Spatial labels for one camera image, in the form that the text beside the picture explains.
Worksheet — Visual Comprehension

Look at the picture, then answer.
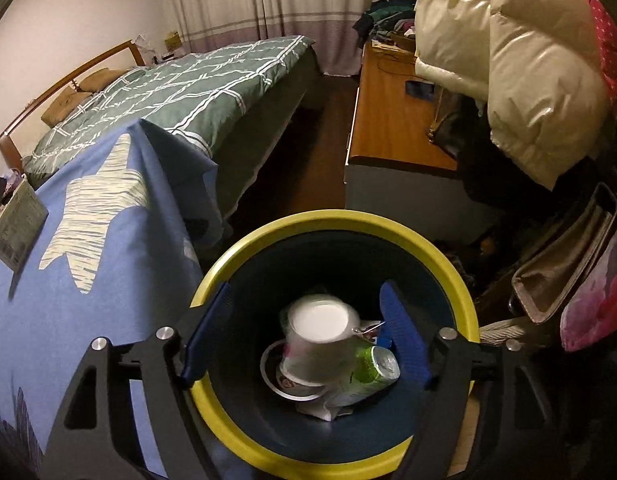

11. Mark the blue star-print tablecloth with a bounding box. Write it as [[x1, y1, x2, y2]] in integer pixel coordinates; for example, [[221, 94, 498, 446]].
[[0, 119, 225, 480]]

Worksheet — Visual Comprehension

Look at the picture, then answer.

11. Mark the beige handbag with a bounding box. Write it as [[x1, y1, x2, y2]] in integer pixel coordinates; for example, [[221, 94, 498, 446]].
[[509, 182, 617, 324]]

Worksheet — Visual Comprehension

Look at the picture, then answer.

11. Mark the cream puffer jacket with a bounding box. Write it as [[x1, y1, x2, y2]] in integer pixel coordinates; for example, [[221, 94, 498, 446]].
[[413, 0, 615, 192]]

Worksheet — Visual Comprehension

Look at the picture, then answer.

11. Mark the pink and white curtain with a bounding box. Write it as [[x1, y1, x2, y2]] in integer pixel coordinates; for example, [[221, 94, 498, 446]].
[[158, 0, 425, 77]]

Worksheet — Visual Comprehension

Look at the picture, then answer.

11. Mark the white plastic wrapper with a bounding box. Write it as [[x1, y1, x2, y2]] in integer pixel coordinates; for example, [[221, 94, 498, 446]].
[[297, 387, 370, 422]]

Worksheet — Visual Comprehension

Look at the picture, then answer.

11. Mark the red dotted jacket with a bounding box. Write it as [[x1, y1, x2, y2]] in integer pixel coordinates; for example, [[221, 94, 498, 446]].
[[585, 0, 617, 107]]

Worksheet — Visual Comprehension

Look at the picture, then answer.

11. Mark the green drink can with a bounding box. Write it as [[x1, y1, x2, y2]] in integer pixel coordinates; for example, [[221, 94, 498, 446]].
[[347, 344, 402, 402]]

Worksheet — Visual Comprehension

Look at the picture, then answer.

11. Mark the yellow-rimmed dark waste bin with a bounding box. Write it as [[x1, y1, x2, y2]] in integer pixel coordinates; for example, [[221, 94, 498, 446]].
[[188, 208, 481, 480]]

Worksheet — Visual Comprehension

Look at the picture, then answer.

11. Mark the brown pillow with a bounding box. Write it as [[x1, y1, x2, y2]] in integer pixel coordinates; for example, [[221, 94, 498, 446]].
[[81, 67, 125, 94], [41, 90, 82, 127]]

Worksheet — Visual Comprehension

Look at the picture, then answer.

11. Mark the wooden low cabinet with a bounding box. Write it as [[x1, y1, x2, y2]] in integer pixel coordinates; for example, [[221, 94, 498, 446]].
[[344, 40, 490, 212]]

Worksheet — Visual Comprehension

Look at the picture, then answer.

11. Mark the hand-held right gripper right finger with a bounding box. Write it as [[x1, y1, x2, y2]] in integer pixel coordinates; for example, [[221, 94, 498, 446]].
[[379, 280, 560, 480]]

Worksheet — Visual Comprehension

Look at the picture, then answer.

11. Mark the bed with green quilt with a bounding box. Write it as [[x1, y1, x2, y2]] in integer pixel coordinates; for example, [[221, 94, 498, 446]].
[[22, 35, 320, 177]]

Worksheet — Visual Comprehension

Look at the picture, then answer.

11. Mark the white paper cup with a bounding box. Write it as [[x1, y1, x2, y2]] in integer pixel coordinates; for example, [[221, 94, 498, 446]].
[[280, 294, 362, 387]]

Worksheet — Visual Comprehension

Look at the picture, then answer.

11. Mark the pile of mixed clothes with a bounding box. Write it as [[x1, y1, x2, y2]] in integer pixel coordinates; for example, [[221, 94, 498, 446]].
[[352, 0, 420, 44]]

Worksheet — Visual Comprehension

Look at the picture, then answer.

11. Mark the green and white carton box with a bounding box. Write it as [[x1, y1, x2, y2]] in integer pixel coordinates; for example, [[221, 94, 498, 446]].
[[0, 177, 49, 273]]

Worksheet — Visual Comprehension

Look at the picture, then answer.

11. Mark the round white plastic lid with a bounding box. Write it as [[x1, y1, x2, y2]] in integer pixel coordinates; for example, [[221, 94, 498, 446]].
[[260, 339, 330, 402]]

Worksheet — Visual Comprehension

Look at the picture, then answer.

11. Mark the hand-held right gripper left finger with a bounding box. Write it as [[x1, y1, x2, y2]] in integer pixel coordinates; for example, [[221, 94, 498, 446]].
[[42, 281, 233, 480]]

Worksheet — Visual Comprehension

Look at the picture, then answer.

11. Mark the pink floral fabric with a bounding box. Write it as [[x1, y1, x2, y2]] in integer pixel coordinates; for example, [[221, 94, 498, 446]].
[[559, 240, 617, 352]]

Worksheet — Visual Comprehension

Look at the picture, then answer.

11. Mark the black handbag with chain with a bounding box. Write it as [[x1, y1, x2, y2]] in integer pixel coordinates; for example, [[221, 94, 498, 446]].
[[427, 90, 490, 162]]

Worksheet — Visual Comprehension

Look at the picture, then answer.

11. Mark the wooden bed headboard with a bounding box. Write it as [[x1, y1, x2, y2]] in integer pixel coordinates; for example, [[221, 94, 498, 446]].
[[0, 40, 147, 169]]

